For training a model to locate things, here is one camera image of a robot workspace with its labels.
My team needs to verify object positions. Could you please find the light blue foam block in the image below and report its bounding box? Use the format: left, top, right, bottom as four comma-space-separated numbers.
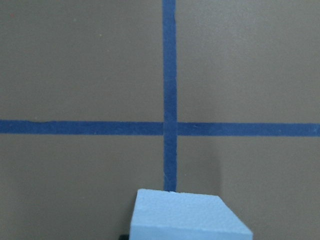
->
129, 189, 254, 240

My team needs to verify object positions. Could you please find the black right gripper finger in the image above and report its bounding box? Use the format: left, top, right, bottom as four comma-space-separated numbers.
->
118, 234, 129, 240

